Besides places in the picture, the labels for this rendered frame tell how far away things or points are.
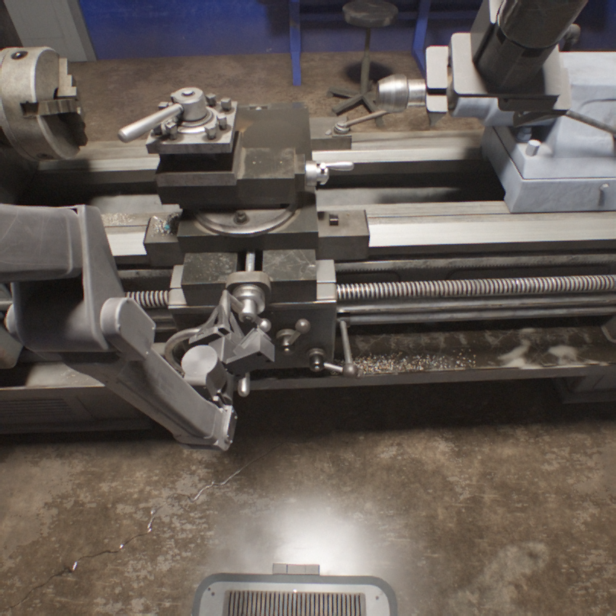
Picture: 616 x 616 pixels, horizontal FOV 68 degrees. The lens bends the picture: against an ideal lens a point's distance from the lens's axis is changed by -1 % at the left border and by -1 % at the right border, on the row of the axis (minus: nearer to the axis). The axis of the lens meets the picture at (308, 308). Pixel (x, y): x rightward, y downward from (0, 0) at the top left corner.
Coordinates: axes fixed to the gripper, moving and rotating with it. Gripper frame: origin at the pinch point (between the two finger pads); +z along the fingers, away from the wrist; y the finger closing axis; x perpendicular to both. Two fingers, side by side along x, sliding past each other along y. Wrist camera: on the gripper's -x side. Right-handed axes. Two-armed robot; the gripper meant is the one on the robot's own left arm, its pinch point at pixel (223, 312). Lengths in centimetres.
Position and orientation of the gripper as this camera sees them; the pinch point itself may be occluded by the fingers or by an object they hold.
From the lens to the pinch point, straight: 91.7
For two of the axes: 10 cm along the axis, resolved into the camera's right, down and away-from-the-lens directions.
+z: -0.4, -7.7, 6.3
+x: -8.5, 3.6, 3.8
